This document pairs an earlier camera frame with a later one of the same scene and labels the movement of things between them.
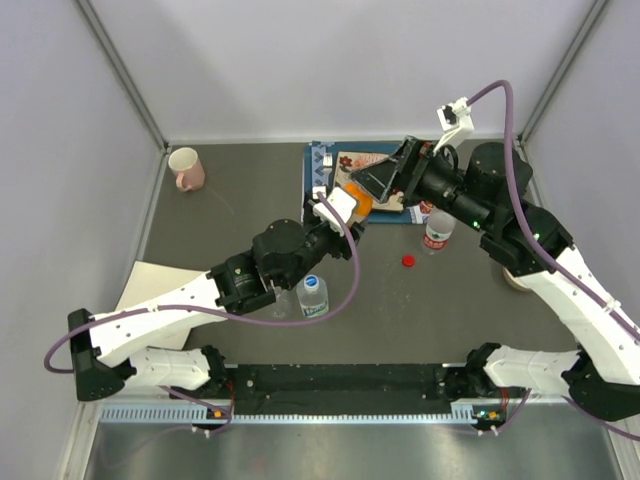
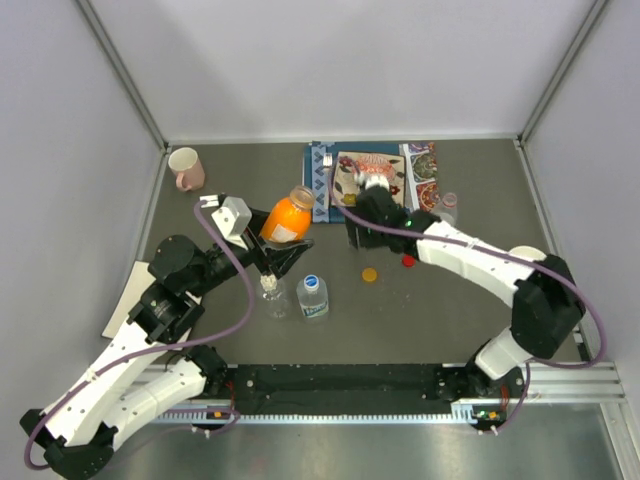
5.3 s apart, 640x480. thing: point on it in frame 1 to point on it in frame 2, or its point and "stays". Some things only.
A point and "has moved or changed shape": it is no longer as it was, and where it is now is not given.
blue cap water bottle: x=313 y=297 stays
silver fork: x=327 y=166 stays
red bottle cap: x=408 y=260 stays
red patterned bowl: x=365 y=160 stays
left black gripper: x=341 y=247 to x=281 y=257
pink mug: x=184 y=162 stays
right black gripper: x=409 y=165 to x=365 y=240
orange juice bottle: x=365 y=201 has moved or changed shape
